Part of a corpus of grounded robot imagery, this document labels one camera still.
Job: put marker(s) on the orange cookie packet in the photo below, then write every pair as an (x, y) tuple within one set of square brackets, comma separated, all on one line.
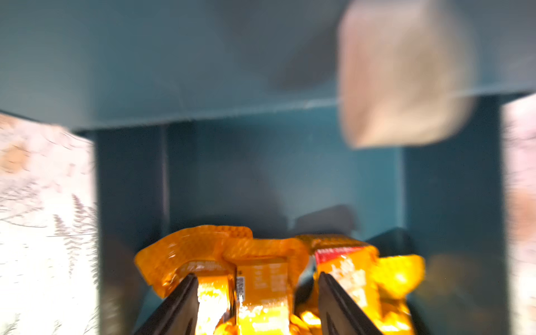
[(245, 285), (378, 285)]

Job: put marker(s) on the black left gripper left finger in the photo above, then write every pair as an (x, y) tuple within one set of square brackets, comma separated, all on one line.
[(177, 314)]

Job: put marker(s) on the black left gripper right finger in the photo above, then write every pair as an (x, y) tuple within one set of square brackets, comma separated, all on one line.
[(339, 314)]

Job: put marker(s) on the teal drawer cabinet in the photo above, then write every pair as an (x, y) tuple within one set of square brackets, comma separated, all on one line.
[(226, 112)]

